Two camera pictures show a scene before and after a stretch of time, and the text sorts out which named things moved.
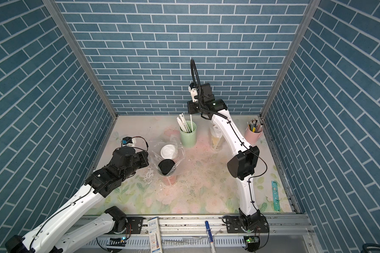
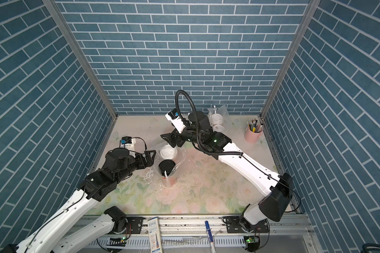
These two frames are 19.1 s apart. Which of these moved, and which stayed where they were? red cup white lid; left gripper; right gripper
Moved: right gripper
Stayed: left gripper; red cup white lid
